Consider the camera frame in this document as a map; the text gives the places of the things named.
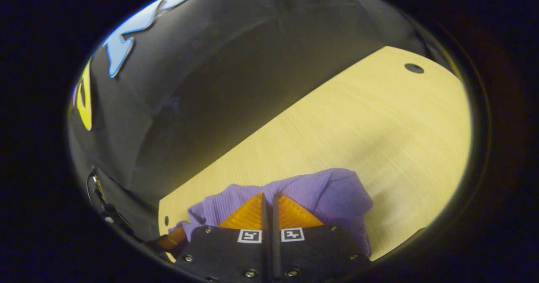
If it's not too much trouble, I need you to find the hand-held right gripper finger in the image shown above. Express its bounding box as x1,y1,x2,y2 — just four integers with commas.
173,192,271,283
271,192,373,282

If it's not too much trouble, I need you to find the black backdrop cloth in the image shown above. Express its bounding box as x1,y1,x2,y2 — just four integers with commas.
67,0,447,242

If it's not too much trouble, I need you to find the purple jacket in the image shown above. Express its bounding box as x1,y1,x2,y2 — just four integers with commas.
168,168,374,258

